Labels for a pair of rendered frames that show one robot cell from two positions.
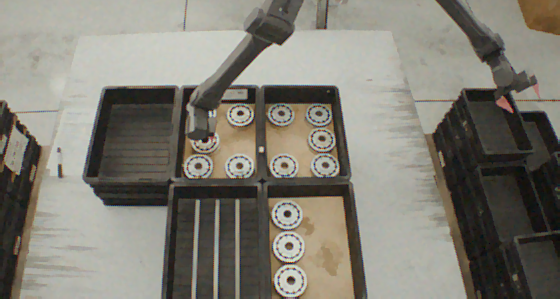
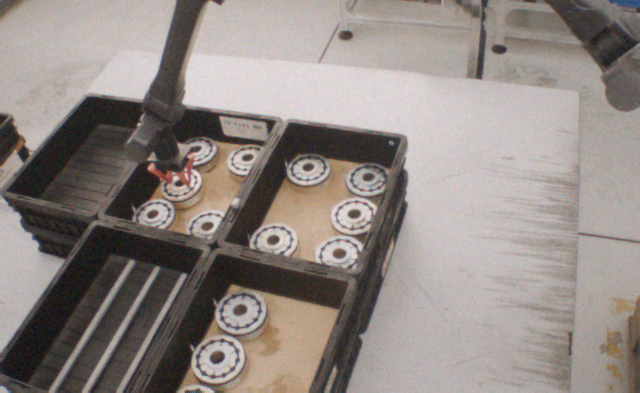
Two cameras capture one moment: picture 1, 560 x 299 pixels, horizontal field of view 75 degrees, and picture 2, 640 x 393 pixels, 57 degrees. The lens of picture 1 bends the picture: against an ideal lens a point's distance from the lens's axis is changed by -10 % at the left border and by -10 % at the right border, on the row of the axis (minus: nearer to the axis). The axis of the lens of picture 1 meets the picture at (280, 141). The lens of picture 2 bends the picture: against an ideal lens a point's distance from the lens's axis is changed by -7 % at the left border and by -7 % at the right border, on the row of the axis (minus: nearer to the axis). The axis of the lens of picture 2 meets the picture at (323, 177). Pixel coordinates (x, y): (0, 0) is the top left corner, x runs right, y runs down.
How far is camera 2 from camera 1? 65 cm
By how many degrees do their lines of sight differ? 25
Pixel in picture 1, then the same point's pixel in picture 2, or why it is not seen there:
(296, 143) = (316, 217)
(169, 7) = (298, 54)
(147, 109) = not seen: hidden behind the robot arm
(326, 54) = (450, 112)
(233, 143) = (222, 198)
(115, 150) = (71, 177)
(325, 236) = (291, 365)
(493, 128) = not seen: outside the picture
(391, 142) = (507, 260)
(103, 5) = (213, 42)
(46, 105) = not seen: hidden behind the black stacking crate
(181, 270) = (62, 348)
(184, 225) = (99, 290)
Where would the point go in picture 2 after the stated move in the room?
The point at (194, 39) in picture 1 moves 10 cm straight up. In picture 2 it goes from (260, 69) to (255, 43)
